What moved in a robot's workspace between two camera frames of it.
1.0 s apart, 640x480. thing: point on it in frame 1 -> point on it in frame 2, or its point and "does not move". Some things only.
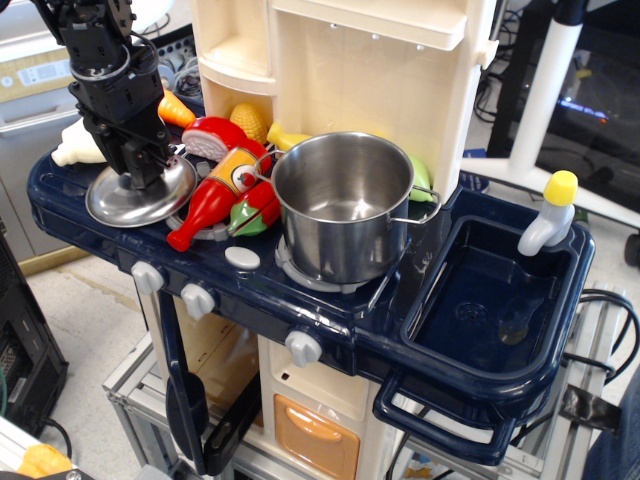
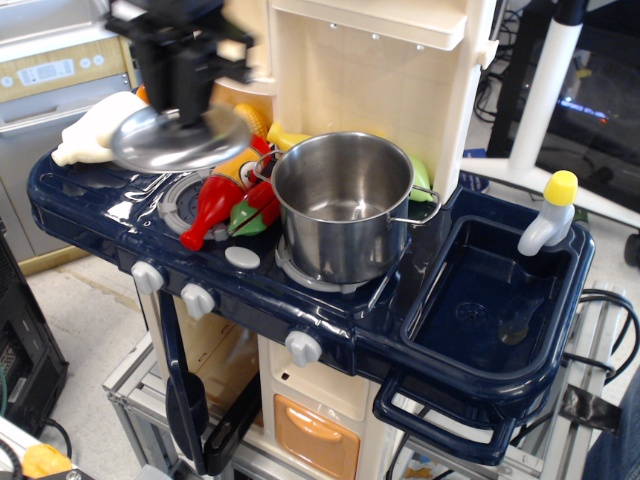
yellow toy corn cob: (251, 117) does not move
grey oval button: (242, 257) does not move
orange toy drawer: (316, 439) does not move
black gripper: (118, 95) -> (179, 44)
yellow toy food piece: (42, 459) does not move
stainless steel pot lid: (113, 201) -> (160, 143)
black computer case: (33, 368) does not move
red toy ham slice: (212, 137) -> (260, 144)
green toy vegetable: (421, 179) does not move
